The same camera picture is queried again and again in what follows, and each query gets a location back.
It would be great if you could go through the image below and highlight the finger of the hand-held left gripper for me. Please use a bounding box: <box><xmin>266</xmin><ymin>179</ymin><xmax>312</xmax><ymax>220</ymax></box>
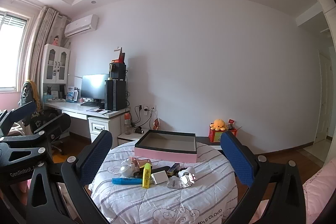
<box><xmin>0</xmin><ymin>113</ymin><xmax>71</xmax><ymax>147</ymax></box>
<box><xmin>0</xmin><ymin>101</ymin><xmax>37</xmax><ymax>132</ymax></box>

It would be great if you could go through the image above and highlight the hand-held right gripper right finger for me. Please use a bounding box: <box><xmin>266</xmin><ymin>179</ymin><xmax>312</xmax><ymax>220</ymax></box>
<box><xmin>220</xmin><ymin>131</ymin><xmax>307</xmax><ymax>224</ymax></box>

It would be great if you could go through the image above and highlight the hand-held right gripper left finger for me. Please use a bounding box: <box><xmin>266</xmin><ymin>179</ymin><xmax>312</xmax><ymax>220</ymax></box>
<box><xmin>26</xmin><ymin>130</ymin><xmax>113</xmax><ymax>224</ymax></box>

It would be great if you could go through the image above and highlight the blue highlighter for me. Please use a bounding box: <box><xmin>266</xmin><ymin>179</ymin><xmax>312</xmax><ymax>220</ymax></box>
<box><xmin>112</xmin><ymin>177</ymin><xmax>143</xmax><ymax>185</ymax></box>

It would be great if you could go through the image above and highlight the rose gold small case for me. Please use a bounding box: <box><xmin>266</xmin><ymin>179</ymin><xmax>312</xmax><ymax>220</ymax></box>
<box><xmin>131</xmin><ymin>157</ymin><xmax>152</xmax><ymax>168</ymax></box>

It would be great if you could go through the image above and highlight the white item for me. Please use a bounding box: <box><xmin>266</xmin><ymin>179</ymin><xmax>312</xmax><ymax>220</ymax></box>
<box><xmin>178</xmin><ymin>167</ymin><xmax>196</xmax><ymax>178</ymax></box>

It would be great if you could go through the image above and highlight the yellow highlighter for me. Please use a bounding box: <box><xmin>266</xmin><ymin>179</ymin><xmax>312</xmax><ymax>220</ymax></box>
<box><xmin>142</xmin><ymin>162</ymin><xmax>153</xmax><ymax>189</ymax></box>

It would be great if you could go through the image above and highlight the black gold small tube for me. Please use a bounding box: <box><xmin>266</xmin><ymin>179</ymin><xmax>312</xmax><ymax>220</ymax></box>
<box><xmin>168</xmin><ymin>162</ymin><xmax>180</xmax><ymax>177</ymax></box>

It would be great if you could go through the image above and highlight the clear plastic piece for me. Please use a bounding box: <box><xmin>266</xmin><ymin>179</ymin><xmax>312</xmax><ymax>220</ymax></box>
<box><xmin>167</xmin><ymin>177</ymin><xmax>182</xmax><ymax>189</ymax></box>

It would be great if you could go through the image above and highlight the white charger plug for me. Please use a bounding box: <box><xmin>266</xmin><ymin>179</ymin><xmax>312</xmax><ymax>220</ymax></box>
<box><xmin>151</xmin><ymin>171</ymin><xmax>168</xmax><ymax>185</ymax></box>

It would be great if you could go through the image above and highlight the pink cardboard box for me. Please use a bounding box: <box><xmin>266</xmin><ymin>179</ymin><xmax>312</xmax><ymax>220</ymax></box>
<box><xmin>134</xmin><ymin>130</ymin><xmax>197</xmax><ymax>164</ymax></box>

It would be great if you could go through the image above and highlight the black office chair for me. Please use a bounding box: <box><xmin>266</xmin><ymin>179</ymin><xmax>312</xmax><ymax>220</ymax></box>
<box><xmin>29</xmin><ymin>108</ymin><xmax>66</xmax><ymax>156</ymax></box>

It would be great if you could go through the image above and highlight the grey skull print jacket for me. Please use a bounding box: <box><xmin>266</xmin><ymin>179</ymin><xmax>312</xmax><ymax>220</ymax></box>
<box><xmin>18</xmin><ymin>80</ymin><xmax>44</xmax><ymax>111</ymax></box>

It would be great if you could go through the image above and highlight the pink bedding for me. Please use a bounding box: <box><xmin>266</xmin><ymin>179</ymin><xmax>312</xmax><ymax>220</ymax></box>
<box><xmin>14</xmin><ymin>179</ymin><xmax>30</xmax><ymax>194</ymax></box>

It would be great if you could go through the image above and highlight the white desk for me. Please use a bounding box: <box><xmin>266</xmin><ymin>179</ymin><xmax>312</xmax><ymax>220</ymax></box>
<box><xmin>43</xmin><ymin>102</ymin><xmax>131</xmax><ymax>151</ymax></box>

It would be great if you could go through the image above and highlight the red toy box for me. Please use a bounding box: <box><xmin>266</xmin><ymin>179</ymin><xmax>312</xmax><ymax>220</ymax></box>
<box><xmin>209</xmin><ymin>126</ymin><xmax>238</xmax><ymax>143</ymax></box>

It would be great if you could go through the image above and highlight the blue white carton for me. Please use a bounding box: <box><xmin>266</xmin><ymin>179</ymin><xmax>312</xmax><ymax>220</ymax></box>
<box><xmin>66</xmin><ymin>86</ymin><xmax>79</xmax><ymax>103</ymax></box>

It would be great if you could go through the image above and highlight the white low nightstand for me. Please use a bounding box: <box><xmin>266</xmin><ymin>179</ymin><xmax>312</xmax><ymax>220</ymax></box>
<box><xmin>117</xmin><ymin>130</ymin><xmax>148</xmax><ymax>147</ymax></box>

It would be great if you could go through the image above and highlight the orange plush octopus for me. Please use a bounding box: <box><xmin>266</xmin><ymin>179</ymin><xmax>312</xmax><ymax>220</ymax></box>
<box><xmin>210</xmin><ymin>119</ymin><xmax>228</xmax><ymax>131</ymax></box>

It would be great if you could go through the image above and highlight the orange capped water bottle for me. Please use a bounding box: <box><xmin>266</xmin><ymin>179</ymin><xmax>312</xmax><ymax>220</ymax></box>
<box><xmin>124</xmin><ymin>112</ymin><xmax>132</xmax><ymax>135</ymax></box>

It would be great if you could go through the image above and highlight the black computer monitor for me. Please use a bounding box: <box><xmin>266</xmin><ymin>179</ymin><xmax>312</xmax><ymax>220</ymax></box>
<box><xmin>80</xmin><ymin>74</ymin><xmax>109</xmax><ymax>103</ymax></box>

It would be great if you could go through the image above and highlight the white glass-door cabinet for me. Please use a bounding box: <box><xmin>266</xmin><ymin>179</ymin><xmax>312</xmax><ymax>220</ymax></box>
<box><xmin>42</xmin><ymin>43</ymin><xmax>71</xmax><ymax>102</ymax></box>

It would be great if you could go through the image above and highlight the window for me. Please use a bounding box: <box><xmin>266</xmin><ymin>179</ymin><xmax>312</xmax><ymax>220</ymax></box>
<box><xmin>0</xmin><ymin>10</ymin><xmax>30</xmax><ymax>93</ymax></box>

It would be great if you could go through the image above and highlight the black computer tower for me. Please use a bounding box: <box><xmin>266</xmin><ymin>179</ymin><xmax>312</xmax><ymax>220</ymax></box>
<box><xmin>104</xmin><ymin>79</ymin><xmax>127</xmax><ymax>111</ymax></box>

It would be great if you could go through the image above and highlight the white striped quilt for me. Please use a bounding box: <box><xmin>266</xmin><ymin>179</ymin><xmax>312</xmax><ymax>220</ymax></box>
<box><xmin>91</xmin><ymin>141</ymin><xmax>238</xmax><ymax>224</ymax></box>

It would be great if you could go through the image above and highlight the beige curtain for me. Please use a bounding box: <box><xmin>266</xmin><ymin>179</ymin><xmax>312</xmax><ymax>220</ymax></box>
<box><xmin>26</xmin><ymin>6</ymin><xmax>67</xmax><ymax>84</ymax></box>

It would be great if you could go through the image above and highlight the black speaker box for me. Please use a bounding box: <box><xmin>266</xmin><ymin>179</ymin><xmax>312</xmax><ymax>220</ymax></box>
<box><xmin>109</xmin><ymin>62</ymin><xmax>127</xmax><ymax>80</ymax></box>

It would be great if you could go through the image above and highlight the pink printed blanket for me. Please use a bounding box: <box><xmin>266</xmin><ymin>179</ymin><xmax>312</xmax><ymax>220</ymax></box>
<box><xmin>302</xmin><ymin>164</ymin><xmax>336</xmax><ymax>224</ymax></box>

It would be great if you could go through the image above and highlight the white air conditioner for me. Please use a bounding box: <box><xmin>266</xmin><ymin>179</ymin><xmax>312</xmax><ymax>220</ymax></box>
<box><xmin>64</xmin><ymin>14</ymin><xmax>99</xmax><ymax>38</ymax></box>

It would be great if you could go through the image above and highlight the white door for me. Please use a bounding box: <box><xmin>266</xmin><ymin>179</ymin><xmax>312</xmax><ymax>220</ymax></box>
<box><xmin>314</xmin><ymin>49</ymin><xmax>332</xmax><ymax>146</ymax></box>

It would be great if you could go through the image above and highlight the black power cable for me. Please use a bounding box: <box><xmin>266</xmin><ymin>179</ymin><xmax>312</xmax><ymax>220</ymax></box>
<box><xmin>131</xmin><ymin>106</ymin><xmax>143</xmax><ymax>128</ymax></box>

